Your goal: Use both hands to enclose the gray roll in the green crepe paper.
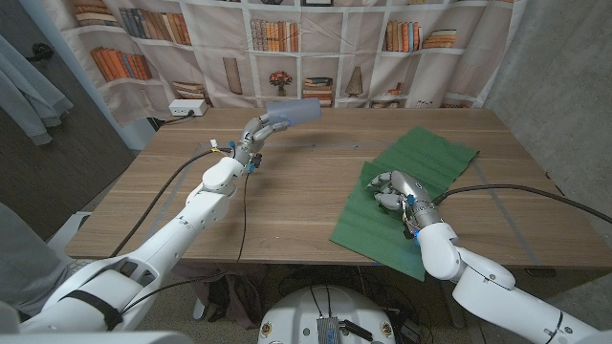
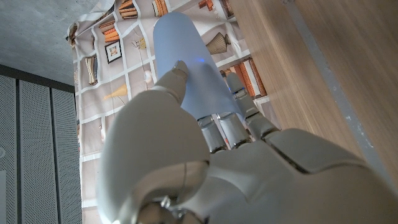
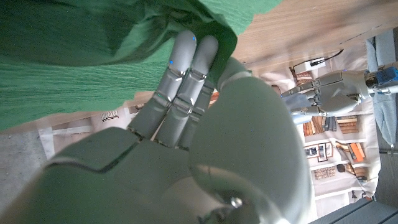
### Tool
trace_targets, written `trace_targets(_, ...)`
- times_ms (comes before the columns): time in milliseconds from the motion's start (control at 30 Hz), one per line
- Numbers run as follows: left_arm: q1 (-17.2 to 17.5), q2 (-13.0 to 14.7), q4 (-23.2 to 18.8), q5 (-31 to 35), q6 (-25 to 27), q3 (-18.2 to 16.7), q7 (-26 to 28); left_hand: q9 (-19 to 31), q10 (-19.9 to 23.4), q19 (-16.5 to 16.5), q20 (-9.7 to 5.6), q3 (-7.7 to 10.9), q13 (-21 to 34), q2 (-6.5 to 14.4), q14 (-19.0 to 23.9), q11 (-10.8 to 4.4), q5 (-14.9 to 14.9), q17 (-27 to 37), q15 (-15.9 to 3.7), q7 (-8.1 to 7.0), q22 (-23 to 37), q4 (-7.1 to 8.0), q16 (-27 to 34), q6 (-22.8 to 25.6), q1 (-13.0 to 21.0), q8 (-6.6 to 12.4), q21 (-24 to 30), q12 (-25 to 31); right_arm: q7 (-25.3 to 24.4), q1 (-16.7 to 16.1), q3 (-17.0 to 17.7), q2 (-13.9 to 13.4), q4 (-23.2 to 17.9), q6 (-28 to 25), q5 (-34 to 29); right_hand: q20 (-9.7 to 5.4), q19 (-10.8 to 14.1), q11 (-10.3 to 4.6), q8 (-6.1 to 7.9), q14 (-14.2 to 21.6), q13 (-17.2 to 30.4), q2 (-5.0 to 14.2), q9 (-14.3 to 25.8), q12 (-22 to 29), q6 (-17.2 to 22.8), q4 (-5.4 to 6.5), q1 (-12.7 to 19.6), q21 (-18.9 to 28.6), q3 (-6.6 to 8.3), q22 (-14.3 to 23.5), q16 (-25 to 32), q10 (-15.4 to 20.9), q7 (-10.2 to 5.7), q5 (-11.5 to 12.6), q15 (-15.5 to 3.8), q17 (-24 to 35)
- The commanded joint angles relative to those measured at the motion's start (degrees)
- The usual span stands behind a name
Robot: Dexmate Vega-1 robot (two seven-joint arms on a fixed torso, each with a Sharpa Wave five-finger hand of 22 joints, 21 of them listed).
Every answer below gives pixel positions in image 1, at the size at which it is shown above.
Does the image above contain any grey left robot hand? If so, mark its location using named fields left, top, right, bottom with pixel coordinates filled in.
left=232, top=116, right=293, bottom=166

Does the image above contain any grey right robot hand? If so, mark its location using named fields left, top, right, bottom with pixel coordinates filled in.
left=366, top=170, right=444, bottom=229

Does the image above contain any green cloth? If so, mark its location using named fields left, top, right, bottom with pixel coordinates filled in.
left=328, top=125, right=480, bottom=282

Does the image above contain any gray paper roll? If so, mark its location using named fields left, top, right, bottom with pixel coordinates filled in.
left=265, top=97, right=322, bottom=128

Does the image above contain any black device on robot base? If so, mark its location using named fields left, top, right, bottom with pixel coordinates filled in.
left=341, top=319, right=375, bottom=343

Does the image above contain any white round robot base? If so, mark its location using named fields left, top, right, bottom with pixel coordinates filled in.
left=257, top=285, right=398, bottom=344

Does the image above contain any white power strip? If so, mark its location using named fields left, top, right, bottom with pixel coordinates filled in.
left=168, top=98, right=209, bottom=118

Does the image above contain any printed bookshelf backdrop cloth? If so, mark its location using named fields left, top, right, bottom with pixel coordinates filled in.
left=40, top=0, right=527, bottom=128

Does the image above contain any grey metal table leg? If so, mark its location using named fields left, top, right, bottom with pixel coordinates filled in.
left=439, top=280, right=468, bottom=331

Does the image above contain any black power brick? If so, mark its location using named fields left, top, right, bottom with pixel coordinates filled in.
left=400, top=318, right=422, bottom=343

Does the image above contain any silver finned electronics box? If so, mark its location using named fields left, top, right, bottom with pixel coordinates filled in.
left=316, top=316, right=340, bottom=344

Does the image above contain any grey hanging curtain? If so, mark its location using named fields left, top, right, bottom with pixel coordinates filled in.
left=0, top=35, right=74, bottom=146

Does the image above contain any black power strip cord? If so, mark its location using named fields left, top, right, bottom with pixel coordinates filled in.
left=151, top=111, right=196, bottom=129

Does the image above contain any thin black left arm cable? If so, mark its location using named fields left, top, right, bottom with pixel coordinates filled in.
left=119, top=164, right=253, bottom=315

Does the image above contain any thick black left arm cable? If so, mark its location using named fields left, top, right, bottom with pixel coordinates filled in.
left=109, top=147, right=235, bottom=260

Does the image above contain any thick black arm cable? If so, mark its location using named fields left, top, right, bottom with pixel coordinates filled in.
left=109, top=147, right=235, bottom=260
left=432, top=183, right=612, bottom=226

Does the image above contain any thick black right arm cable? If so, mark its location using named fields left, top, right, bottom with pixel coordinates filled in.
left=432, top=183, right=612, bottom=226

